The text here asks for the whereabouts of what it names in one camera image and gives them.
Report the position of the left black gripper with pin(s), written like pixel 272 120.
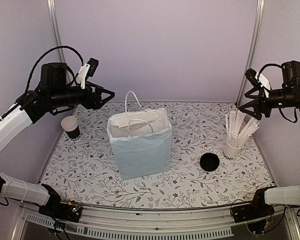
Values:
pixel 96 103

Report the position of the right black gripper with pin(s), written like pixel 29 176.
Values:
pixel 255 103

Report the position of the white paper bag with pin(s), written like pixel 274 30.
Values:
pixel 140 141

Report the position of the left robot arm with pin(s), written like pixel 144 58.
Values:
pixel 52 92

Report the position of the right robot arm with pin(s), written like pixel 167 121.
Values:
pixel 288 96

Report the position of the stack of black cups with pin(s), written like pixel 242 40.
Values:
pixel 70 125

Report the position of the white cup holding straws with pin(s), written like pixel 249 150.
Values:
pixel 230 152

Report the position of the floral table mat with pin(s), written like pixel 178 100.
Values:
pixel 85 170

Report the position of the stack of black lids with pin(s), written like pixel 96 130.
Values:
pixel 209 162

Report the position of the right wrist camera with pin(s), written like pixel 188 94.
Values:
pixel 259 80

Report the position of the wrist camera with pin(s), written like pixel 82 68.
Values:
pixel 259 80
pixel 86 70

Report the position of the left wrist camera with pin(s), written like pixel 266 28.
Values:
pixel 86 70

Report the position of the right aluminium frame post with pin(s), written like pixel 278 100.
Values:
pixel 252 48

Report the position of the aluminium frame post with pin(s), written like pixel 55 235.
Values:
pixel 252 48
pixel 52 13

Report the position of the left aluminium frame post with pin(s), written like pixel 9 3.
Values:
pixel 52 13

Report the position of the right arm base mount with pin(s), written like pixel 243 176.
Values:
pixel 252 212

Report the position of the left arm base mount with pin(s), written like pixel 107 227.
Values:
pixel 55 209

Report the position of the front aluminium rail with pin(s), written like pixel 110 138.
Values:
pixel 227 222

